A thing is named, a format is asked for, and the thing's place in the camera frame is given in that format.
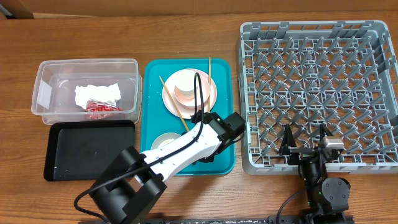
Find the red snack wrapper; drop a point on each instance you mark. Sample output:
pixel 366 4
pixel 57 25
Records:
pixel 99 110

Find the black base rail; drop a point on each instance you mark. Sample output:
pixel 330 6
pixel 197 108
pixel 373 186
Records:
pixel 217 221

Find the rice food waste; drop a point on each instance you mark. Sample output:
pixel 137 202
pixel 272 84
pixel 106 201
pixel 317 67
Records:
pixel 165 142

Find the clear plastic bin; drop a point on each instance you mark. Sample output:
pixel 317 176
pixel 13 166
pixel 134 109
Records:
pixel 53 96

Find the small pink plate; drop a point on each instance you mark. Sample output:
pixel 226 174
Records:
pixel 190 102

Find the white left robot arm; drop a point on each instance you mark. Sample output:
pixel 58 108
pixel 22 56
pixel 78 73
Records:
pixel 133 182

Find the black tray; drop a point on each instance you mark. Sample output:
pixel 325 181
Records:
pixel 83 150

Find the wooden chopstick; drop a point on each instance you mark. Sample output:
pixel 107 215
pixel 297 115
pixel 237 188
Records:
pixel 209 82
pixel 174 104

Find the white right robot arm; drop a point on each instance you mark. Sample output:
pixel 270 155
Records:
pixel 327 196

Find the teal serving tray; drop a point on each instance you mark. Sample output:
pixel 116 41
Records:
pixel 157 119

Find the grey bowl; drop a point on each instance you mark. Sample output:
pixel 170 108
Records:
pixel 160 138

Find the white napkin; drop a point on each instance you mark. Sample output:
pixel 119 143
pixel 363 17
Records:
pixel 105 94

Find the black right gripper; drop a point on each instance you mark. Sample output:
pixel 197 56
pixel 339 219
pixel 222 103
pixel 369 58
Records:
pixel 298 154

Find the grey dishwasher rack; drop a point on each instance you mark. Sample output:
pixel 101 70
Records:
pixel 342 74

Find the pale green cup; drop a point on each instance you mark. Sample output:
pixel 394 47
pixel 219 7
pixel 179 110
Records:
pixel 184 82

